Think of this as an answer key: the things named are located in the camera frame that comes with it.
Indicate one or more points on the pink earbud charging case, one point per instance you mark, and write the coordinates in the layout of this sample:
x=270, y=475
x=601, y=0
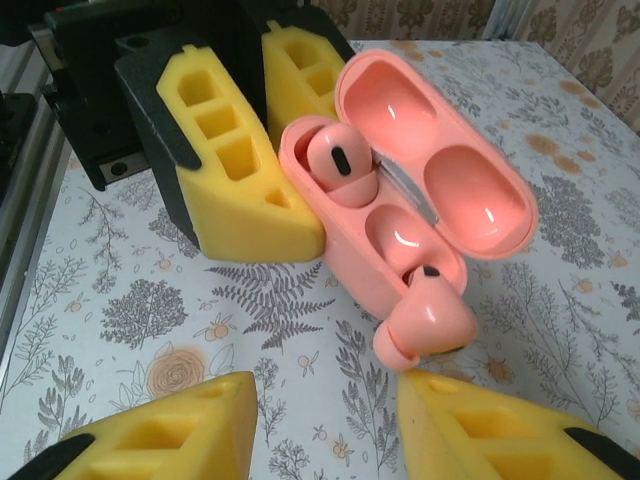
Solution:
x=480, y=200

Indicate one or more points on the floral patterned table cover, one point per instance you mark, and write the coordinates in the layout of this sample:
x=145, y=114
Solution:
x=150, y=310

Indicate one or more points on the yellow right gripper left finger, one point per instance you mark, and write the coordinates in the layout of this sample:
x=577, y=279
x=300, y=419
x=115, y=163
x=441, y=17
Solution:
x=200, y=450

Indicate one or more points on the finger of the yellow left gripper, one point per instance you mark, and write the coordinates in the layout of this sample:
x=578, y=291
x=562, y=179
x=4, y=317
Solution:
x=240, y=225
x=280, y=110

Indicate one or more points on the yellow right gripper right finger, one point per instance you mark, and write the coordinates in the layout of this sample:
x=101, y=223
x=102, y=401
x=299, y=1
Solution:
x=450, y=450

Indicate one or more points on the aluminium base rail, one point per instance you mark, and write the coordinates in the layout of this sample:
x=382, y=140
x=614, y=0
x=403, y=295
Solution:
x=12, y=240

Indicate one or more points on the aluminium frame post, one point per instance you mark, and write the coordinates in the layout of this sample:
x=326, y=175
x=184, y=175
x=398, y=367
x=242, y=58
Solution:
x=505, y=20

